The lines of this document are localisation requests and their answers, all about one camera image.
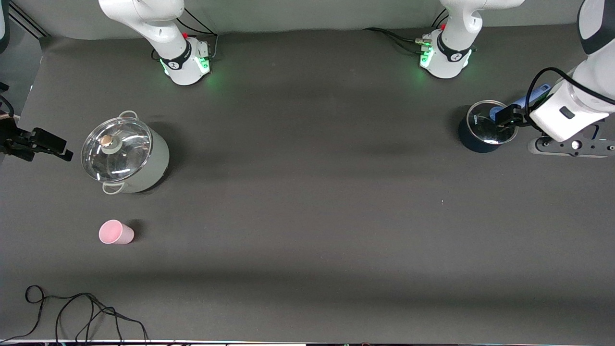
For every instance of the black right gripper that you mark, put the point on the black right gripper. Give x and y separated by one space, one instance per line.
13 140

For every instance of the pink plastic cup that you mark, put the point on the pink plastic cup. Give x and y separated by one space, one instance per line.
117 234

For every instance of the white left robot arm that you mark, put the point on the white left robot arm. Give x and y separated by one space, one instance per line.
552 113

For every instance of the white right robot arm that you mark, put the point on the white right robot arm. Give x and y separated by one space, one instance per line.
158 29

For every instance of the glass lid with blue knob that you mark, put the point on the glass lid with blue knob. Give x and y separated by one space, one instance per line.
485 132

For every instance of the dark blue saucepan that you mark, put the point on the dark blue saucepan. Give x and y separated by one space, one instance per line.
473 144

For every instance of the glass lid with tan knob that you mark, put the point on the glass lid with tan knob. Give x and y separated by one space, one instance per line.
122 154

